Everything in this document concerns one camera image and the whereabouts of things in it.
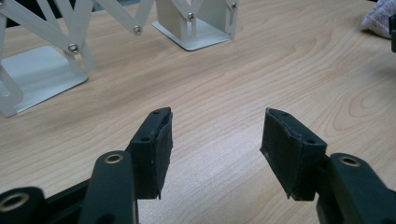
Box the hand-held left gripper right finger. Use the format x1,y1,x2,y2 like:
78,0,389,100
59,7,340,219
261,107,328,201

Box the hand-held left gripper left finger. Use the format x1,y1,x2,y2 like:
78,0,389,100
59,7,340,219
125,106,174,200

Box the purple striped towel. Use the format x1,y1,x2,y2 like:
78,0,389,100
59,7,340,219
361,0,396,40

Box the white expandable metal bookend rack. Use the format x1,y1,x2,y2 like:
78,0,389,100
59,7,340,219
0,0,241,119

